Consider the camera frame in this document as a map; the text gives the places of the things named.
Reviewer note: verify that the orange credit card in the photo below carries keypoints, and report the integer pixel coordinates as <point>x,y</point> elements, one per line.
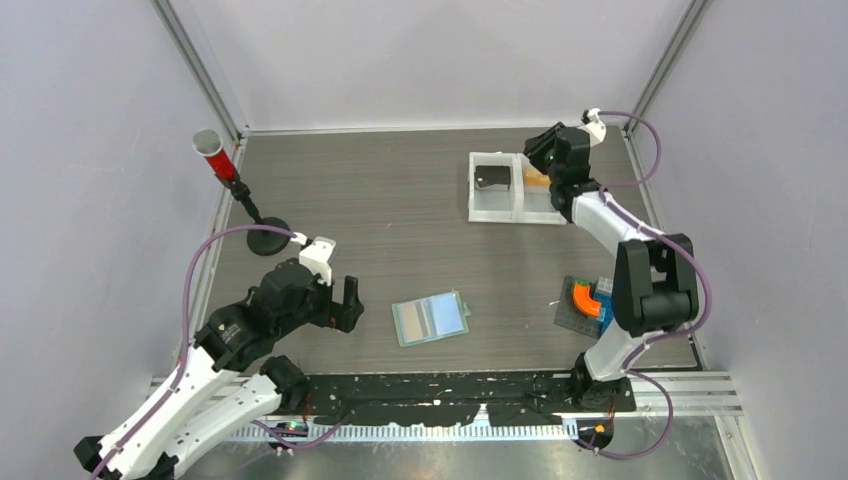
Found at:
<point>533,178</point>

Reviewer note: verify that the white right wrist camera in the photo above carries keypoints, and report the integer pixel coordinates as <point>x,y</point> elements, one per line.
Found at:
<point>593,126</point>

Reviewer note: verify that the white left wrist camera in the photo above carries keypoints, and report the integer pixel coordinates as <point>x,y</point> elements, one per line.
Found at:
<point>316,255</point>

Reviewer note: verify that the red microphone on stand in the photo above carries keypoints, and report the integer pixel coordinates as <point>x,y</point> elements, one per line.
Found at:
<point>208,143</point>

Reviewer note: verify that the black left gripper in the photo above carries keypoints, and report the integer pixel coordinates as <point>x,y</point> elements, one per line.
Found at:
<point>340,316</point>

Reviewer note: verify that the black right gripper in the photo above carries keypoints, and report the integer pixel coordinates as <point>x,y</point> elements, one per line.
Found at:
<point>536,146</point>

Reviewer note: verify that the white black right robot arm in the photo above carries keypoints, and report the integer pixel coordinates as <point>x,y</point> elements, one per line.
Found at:
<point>654,285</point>

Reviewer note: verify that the aluminium front rail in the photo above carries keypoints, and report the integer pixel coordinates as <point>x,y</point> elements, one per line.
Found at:
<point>658,395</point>

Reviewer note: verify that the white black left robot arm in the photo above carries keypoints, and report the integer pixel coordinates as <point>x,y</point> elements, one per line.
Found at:
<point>227,378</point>

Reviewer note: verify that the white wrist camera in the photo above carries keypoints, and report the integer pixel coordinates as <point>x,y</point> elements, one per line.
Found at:
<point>593,126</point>
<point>316,255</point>

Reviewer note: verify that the white two-compartment bin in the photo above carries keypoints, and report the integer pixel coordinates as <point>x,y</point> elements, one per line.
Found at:
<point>497,194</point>

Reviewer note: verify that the green card holder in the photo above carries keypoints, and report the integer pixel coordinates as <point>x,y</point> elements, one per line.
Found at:
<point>430,318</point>

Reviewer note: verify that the orange lego brick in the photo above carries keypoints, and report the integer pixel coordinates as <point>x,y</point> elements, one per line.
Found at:
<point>583,300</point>

